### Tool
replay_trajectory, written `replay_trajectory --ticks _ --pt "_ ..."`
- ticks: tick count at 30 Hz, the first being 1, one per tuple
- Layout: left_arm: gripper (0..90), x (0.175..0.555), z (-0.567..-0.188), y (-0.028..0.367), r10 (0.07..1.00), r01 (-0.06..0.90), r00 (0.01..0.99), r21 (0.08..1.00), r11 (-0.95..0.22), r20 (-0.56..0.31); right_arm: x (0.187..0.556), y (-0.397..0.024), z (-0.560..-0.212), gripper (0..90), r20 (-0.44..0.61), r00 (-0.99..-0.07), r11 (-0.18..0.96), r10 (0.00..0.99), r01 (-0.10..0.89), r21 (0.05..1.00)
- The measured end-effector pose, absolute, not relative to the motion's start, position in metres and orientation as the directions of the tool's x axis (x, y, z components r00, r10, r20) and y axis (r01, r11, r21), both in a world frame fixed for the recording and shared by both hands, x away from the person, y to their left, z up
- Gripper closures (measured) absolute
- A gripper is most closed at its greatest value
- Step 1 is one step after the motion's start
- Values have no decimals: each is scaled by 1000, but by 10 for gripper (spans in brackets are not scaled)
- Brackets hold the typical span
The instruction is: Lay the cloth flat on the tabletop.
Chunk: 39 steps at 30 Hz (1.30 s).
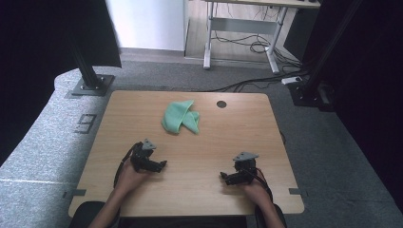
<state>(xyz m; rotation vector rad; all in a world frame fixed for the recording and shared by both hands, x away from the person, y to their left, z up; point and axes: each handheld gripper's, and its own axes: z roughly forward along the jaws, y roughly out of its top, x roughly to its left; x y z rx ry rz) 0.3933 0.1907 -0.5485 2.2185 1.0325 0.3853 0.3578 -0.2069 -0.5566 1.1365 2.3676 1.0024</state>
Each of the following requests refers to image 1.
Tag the person's right hand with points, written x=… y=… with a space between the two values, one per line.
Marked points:
x=258 y=193

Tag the white cabinet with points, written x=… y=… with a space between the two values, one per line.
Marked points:
x=145 y=23

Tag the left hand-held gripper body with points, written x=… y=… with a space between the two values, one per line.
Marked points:
x=141 y=155

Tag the green cloth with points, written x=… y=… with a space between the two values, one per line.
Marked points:
x=176 y=117

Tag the dark round table grommet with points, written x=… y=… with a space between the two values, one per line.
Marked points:
x=221 y=104

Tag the white power strip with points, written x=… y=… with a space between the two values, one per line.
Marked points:
x=291 y=80

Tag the grey tape strip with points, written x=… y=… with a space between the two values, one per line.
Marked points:
x=74 y=193
x=297 y=191

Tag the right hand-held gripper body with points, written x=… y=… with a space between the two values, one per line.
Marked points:
x=245 y=164

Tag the black curtain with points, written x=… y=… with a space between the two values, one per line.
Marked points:
x=374 y=79
x=47 y=47

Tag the white metal desk frame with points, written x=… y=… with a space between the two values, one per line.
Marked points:
x=244 y=26

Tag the person's dark clothing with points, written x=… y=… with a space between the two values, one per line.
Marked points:
x=177 y=222

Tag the black metal stand with base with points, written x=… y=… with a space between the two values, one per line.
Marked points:
x=312 y=85
x=90 y=74

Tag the person's left hand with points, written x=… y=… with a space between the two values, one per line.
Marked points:
x=128 y=179

